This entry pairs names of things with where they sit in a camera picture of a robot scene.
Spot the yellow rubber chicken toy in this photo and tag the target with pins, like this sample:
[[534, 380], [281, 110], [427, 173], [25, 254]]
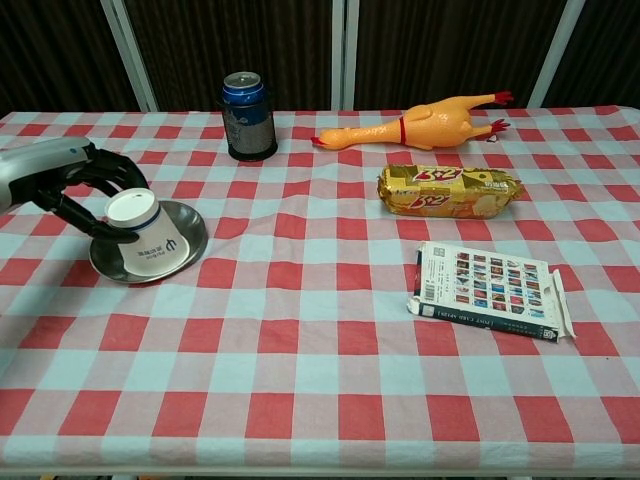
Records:
[[440, 122]]

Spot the dark corrugated partition panel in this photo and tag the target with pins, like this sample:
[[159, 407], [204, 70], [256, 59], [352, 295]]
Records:
[[50, 50], [225, 35], [610, 50], [450, 45]]

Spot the postcard box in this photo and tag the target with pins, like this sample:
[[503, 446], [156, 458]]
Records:
[[490, 285]]

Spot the blue drink can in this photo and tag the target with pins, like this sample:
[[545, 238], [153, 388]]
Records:
[[243, 92]]

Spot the blue soda can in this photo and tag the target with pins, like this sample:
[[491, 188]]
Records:
[[252, 137]]

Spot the gold biscuit packet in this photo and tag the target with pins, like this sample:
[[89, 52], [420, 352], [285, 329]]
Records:
[[445, 195]]

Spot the red white checkered tablecloth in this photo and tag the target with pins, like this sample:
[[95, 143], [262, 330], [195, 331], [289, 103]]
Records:
[[320, 375]]

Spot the white paper cup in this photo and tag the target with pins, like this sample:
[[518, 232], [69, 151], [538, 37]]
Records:
[[155, 245]]

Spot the silver metal plate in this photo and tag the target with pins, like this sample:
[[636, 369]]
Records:
[[192, 225]]

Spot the white partition post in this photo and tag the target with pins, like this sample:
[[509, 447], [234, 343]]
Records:
[[555, 55], [345, 55], [131, 60]]

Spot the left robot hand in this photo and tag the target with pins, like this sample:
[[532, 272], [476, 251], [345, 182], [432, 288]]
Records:
[[45, 165]]

